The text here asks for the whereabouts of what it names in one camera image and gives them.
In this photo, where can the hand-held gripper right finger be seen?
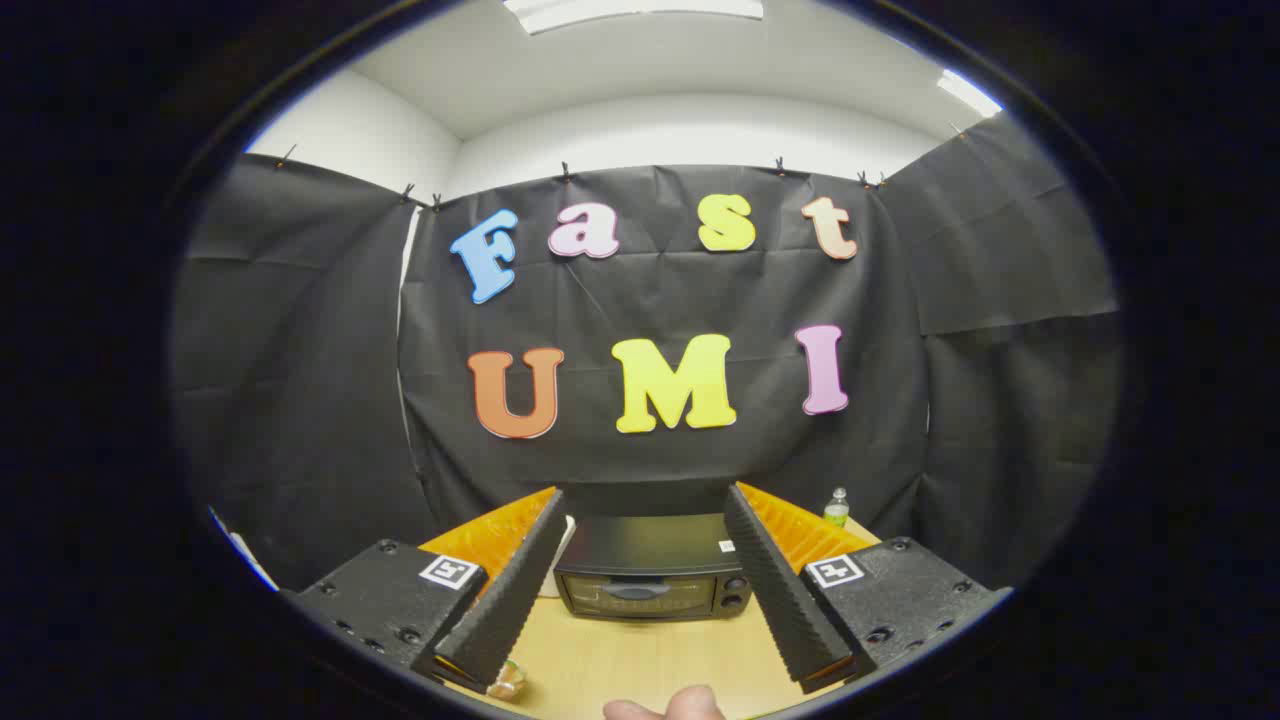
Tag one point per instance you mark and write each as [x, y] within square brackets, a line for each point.
[785, 600]

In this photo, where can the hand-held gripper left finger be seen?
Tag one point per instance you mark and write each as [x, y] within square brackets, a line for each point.
[510, 600]

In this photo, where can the toast sandwich with lettuce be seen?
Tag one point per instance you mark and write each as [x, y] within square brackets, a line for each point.
[505, 683]

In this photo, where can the black toaster oven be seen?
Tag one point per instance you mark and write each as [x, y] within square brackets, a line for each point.
[650, 560]

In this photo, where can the white pop-up toaster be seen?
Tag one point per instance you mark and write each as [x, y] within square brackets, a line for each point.
[566, 530]

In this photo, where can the green label drink bottle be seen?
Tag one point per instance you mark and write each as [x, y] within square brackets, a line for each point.
[837, 512]

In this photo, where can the row of black cloth clips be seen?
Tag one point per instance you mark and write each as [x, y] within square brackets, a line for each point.
[566, 171]

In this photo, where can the small ceiling light panel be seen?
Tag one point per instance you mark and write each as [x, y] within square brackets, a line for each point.
[968, 93]

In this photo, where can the long ceiling light panel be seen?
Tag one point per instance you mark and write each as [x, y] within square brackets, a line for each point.
[620, 12]

